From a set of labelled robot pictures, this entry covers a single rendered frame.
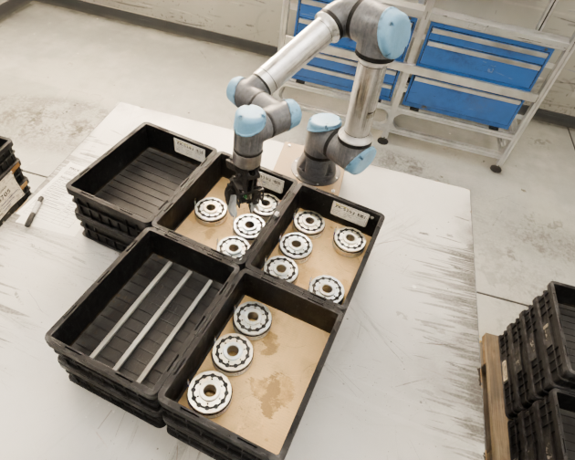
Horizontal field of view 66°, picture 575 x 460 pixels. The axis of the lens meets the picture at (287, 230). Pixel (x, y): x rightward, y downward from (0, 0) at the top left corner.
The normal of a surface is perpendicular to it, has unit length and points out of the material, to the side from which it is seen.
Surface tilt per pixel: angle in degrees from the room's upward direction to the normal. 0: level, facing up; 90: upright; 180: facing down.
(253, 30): 90
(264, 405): 0
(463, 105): 90
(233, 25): 90
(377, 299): 0
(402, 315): 0
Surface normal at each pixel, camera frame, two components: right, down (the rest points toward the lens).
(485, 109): -0.24, 0.70
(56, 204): 0.12, -0.66
